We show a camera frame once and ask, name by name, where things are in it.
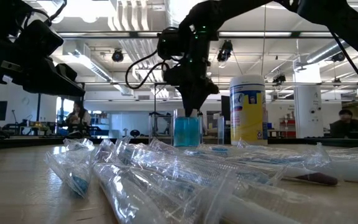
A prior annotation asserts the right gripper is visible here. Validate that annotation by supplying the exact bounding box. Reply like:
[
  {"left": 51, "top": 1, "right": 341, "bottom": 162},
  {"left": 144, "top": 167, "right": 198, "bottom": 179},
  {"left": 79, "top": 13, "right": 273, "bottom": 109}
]
[{"left": 162, "top": 58, "right": 221, "bottom": 118}]

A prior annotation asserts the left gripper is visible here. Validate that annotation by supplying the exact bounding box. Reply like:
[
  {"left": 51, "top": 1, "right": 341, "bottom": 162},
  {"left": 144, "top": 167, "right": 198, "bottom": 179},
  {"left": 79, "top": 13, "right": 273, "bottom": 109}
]
[{"left": 0, "top": 36, "right": 86, "bottom": 97}]

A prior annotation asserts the blue toothbrush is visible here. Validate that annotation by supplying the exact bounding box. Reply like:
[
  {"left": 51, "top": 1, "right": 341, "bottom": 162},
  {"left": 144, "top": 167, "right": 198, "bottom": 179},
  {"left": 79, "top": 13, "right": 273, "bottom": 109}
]
[
  {"left": 115, "top": 136, "right": 241, "bottom": 224},
  {"left": 194, "top": 141, "right": 334, "bottom": 170},
  {"left": 320, "top": 145, "right": 358, "bottom": 185},
  {"left": 147, "top": 138, "right": 287, "bottom": 195},
  {"left": 194, "top": 142, "right": 239, "bottom": 155},
  {"left": 44, "top": 138, "right": 96, "bottom": 199}
]

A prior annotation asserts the purple toothbrush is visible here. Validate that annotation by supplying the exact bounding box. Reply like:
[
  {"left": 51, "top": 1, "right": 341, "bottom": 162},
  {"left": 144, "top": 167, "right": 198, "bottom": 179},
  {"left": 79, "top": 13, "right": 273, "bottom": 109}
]
[{"left": 234, "top": 161, "right": 339, "bottom": 188}]

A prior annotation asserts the dark monitor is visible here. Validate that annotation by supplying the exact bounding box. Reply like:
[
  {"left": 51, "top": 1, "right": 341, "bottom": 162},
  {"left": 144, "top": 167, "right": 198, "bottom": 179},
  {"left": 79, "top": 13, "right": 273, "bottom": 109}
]
[{"left": 221, "top": 95, "right": 231, "bottom": 116}]

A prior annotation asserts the person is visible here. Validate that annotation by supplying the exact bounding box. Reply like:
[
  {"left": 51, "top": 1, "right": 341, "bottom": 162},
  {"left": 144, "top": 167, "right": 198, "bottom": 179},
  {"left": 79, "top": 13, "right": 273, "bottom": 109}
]
[
  {"left": 329, "top": 108, "right": 358, "bottom": 140},
  {"left": 64, "top": 99, "right": 92, "bottom": 135}
]

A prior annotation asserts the yellow Lysol wipes canister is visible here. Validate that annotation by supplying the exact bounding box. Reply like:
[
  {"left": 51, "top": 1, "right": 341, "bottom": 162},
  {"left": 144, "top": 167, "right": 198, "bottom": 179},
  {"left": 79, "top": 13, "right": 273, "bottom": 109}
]
[{"left": 229, "top": 74, "right": 269, "bottom": 146}]

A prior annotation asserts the black ceiling spotlight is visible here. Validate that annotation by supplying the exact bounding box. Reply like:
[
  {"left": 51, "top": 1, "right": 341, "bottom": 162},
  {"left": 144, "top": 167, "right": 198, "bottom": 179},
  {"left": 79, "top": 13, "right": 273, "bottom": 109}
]
[
  {"left": 331, "top": 51, "right": 346, "bottom": 63},
  {"left": 272, "top": 73, "right": 287, "bottom": 85},
  {"left": 216, "top": 39, "right": 234, "bottom": 63},
  {"left": 111, "top": 48, "right": 125, "bottom": 63}
]

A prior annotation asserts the red shelf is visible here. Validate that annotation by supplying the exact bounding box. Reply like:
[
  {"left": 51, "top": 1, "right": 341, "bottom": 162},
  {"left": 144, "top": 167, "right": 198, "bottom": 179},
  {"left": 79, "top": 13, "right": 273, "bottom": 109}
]
[{"left": 278, "top": 117, "right": 297, "bottom": 138}]

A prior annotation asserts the white round column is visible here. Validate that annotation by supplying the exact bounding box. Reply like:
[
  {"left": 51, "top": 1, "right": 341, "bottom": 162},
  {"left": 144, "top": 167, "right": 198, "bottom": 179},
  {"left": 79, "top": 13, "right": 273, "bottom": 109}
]
[{"left": 293, "top": 60, "right": 324, "bottom": 139}]

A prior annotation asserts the black metal rig frame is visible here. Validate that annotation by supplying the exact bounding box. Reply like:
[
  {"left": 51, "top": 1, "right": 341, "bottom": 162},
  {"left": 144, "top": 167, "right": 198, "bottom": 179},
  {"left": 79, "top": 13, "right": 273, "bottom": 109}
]
[{"left": 33, "top": 80, "right": 202, "bottom": 138}]

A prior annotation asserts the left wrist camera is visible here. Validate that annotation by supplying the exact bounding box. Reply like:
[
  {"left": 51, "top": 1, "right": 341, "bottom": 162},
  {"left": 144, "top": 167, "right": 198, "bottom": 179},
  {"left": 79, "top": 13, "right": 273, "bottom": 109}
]
[{"left": 17, "top": 19, "right": 65, "bottom": 60}]

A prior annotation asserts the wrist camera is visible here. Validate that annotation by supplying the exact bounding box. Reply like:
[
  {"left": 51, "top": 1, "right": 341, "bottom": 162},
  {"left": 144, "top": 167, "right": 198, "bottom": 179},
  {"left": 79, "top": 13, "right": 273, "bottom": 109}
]
[
  {"left": 156, "top": 27, "right": 185, "bottom": 60},
  {"left": 17, "top": 19, "right": 65, "bottom": 60}
]

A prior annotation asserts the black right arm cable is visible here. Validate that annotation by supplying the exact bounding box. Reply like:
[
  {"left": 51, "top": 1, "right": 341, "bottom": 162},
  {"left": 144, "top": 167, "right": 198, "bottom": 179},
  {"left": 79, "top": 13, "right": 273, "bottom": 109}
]
[{"left": 124, "top": 49, "right": 171, "bottom": 91}]

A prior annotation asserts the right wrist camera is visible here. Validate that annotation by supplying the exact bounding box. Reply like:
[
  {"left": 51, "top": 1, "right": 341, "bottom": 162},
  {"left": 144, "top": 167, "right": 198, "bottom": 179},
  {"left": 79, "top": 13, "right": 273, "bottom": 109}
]
[{"left": 156, "top": 27, "right": 185, "bottom": 60}]

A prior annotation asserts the black aluminium table frame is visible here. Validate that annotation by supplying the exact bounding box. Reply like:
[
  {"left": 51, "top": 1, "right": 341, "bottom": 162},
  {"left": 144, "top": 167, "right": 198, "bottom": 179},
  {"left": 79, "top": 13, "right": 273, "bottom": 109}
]
[{"left": 0, "top": 136, "right": 358, "bottom": 150}]

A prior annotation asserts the silver ventilation duct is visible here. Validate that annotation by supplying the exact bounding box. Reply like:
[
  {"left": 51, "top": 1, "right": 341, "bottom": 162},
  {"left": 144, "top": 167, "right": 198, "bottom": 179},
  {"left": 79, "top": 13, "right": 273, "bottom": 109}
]
[{"left": 305, "top": 14, "right": 358, "bottom": 65}]

